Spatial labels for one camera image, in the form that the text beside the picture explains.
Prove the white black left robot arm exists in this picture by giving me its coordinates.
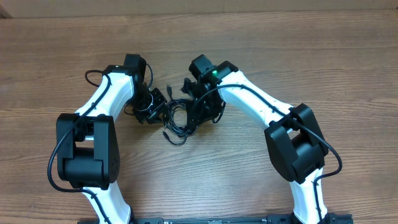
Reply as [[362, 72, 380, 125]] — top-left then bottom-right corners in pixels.
[[47, 54, 166, 223]]

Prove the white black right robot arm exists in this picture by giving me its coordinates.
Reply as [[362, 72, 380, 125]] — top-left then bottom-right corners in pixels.
[[182, 55, 353, 223]]

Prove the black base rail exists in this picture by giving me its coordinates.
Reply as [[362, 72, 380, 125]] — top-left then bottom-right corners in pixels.
[[77, 211, 354, 224]]

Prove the black USB cable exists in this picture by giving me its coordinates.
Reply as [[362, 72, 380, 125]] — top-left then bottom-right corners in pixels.
[[161, 83, 200, 146]]

